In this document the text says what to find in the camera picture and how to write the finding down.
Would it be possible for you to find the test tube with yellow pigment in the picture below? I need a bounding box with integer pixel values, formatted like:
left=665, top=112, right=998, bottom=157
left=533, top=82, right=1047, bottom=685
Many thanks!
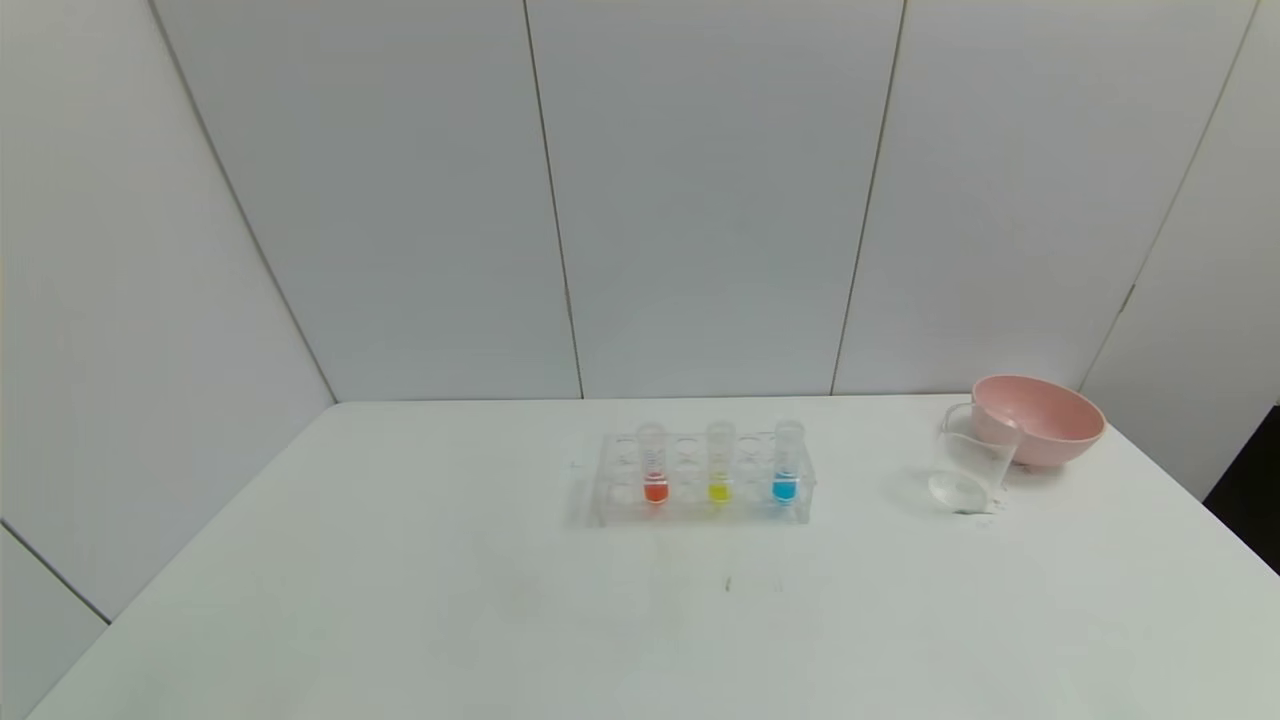
left=705, top=420, right=737, bottom=505

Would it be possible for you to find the test tube with red pigment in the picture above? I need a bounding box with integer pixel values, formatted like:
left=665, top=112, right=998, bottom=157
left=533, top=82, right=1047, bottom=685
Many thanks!
left=636, top=421, right=670, bottom=505

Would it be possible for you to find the clear glass beaker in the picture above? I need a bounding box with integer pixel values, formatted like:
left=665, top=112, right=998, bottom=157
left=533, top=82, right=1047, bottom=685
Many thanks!
left=927, top=401, right=1024, bottom=516

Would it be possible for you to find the test tube with blue pigment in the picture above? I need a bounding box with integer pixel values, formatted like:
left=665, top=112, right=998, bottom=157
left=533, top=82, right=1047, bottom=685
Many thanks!
left=773, top=419, right=807, bottom=505

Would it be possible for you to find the clear acrylic test tube rack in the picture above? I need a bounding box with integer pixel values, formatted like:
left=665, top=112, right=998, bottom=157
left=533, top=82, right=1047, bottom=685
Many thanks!
left=588, top=429, right=817, bottom=529

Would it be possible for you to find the pink plastic bowl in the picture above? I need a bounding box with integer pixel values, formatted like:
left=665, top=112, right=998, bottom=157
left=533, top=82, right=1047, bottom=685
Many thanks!
left=971, top=374, right=1109, bottom=469

